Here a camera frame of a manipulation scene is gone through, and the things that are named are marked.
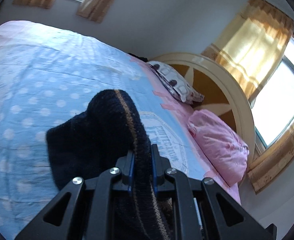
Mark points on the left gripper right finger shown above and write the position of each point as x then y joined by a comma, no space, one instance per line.
202,209

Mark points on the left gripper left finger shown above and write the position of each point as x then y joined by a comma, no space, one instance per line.
84,209

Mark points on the navy striped knit sweater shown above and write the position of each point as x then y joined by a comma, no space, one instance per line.
91,142

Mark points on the pink pillow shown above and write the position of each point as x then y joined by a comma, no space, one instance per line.
226,151

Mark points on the cream wooden headboard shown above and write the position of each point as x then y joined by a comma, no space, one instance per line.
222,94

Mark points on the side window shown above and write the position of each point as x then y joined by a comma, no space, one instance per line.
273,110

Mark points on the patterned white pillow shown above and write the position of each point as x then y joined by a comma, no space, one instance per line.
177,85

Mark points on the pink blue bed sheet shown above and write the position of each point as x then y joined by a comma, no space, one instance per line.
47,76

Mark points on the yellow side window curtain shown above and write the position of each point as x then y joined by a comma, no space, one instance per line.
252,45

